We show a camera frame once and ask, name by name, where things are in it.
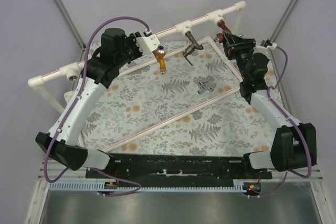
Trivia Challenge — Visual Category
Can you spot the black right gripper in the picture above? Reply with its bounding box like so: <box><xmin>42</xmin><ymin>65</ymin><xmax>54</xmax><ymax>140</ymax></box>
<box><xmin>222</xmin><ymin>31</ymin><xmax>257</xmax><ymax>81</ymax></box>

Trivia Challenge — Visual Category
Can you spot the brown faucet chrome knob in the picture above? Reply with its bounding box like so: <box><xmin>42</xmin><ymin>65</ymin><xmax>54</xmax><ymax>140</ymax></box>
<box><xmin>215</xmin><ymin>19</ymin><xmax>231</xmax><ymax>43</ymax></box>

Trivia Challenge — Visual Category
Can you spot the white PVC pipe frame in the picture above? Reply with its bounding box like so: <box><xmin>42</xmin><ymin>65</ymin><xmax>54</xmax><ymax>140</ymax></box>
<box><xmin>27</xmin><ymin>0</ymin><xmax>247</xmax><ymax>154</ymax></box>

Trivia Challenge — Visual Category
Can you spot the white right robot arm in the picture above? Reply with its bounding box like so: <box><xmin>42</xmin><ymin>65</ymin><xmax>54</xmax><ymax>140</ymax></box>
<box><xmin>222</xmin><ymin>31</ymin><xmax>317</xmax><ymax>179</ymax></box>

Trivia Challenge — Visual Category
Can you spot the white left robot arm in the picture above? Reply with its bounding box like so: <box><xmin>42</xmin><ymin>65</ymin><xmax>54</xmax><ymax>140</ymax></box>
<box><xmin>35</xmin><ymin>28</ymin><xmax>143</xmax><ymax>178</ymax></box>

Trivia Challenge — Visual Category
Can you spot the orange faucet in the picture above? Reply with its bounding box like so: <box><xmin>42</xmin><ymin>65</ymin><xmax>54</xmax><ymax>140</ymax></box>
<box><xmin>153</xmin><ymin>46</ymin><xmax>166</xmax><ymax>74</ymax></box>

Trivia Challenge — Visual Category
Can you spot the dark grey lever faucet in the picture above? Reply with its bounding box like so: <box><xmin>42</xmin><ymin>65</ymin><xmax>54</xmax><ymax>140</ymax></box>
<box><xmin>183</xmin><ymin>31</ymin><xmax>204</xmax><ymax>66</ymax></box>

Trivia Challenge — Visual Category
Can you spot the small chrome faucet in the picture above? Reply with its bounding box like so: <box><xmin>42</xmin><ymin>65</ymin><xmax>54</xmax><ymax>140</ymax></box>
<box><xmin>197</xmin><ymin>81</ymin><xmax>214</xmax><ymax>94</ymax></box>

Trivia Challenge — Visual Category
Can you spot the floral patterned mat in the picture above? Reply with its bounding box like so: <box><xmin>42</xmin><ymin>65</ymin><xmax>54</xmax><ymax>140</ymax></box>
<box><xmin>79</xmin><ymin>39</ymin><xmax>274</xmax><ymax>156</ymax></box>

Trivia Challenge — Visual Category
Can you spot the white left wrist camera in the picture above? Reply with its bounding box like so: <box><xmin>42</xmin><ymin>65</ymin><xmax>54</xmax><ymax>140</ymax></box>
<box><xmin>134</xmin><ymin>32</ymin><xmax>161</xmax><ymax>54</ymax></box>

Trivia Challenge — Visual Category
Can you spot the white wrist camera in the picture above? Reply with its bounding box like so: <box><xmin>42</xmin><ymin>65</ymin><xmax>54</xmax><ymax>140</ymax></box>
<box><xmin>254</xmin><ymin>39</ymin><xmax>278</xmax><ymax>54</ymax></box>
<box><xmin>134</xmin><ymin>32</ymin><xmax>161</xmax><ymax>54</ymax></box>

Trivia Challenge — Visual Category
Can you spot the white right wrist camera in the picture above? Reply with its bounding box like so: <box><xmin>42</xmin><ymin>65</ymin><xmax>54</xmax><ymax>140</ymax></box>
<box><xmin>254</xmin><ymin>39</ymin><xmax>278</xmax><ymax>54</ymax></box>

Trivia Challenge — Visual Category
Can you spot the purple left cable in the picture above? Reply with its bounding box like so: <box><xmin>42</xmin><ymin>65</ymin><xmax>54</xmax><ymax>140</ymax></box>
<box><xmin>43</xmin><ymin>16</ymin><xmax>152</xmax><ymax>184</ymax></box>

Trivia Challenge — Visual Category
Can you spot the purple cable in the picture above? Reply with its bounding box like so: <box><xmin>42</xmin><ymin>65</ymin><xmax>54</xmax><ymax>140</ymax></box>
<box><xmin>43</xmin><ymin>16</ymin><xmax>152</xmax><ymax>184</ymax></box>
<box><xmin>267</xmin><ymin>45</ymin><xmax>314</xmax><ymax>179</ymax></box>

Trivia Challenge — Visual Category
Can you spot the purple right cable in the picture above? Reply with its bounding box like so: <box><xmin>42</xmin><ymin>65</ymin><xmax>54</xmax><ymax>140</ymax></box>
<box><xmin>267</xmin><ymin>45</ymin><xmax>314</xmax><ymax>179</ymax></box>

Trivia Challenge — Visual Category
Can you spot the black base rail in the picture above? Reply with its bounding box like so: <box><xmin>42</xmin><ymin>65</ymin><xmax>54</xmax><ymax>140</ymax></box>
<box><xmin>86</xmin><ymin>153</ymin><xmax>272</xmax><ymax>188</ymax></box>

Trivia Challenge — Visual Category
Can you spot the light blue cable duct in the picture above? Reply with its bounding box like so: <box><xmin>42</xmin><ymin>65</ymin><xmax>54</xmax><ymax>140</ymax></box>
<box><xmin>49</xmin><ymin>180</ymin><xmax>251</xmax><ymax>193</ymax></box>

